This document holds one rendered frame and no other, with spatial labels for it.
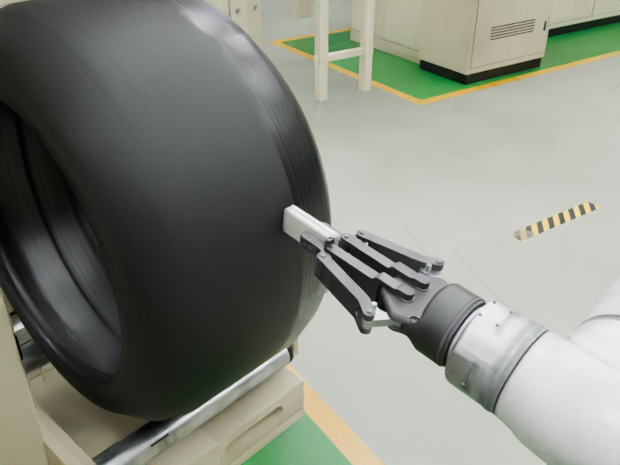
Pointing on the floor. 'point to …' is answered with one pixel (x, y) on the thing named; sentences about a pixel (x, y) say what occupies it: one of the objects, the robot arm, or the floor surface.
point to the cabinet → (482, 37)
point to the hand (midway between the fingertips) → (310, 232)
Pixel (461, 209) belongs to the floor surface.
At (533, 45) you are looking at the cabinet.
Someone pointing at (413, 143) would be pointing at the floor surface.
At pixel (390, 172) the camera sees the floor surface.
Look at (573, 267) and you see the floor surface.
